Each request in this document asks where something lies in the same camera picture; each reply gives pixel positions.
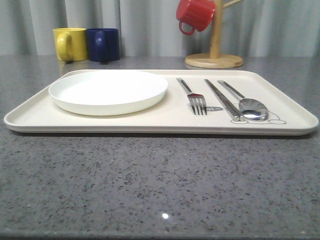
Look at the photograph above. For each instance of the silver fork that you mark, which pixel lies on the silver fork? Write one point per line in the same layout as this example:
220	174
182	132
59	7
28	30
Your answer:
196	101

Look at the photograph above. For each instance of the white round plate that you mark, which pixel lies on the white round plate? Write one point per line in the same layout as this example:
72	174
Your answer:
108	92

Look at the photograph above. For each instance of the silver chopstick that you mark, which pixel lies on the silver chopstick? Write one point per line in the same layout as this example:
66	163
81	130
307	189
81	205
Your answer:
222	100
231	106

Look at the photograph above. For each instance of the silver spoon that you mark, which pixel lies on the silver spoon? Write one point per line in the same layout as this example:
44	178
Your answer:
252	109

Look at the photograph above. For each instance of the cream rabbit serving tray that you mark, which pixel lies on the cream rabbit serving tray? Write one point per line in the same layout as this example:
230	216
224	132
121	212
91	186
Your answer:
39	114

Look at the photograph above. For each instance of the wooden mug tree stand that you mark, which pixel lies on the wooden mug tree stand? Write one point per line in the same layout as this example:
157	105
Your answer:
215	59

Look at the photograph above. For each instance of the dark blue mug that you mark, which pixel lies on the dark blue mug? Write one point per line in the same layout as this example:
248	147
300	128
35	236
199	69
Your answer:
103	44

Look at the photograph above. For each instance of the red mug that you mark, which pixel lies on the red mug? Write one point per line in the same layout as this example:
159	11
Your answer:
194	15

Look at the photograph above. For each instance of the yellow mug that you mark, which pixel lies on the yellow mug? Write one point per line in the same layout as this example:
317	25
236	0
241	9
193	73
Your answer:
70	44

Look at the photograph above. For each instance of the grey curtain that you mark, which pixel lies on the grey curtain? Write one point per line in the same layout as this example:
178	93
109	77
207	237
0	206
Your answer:
250	28

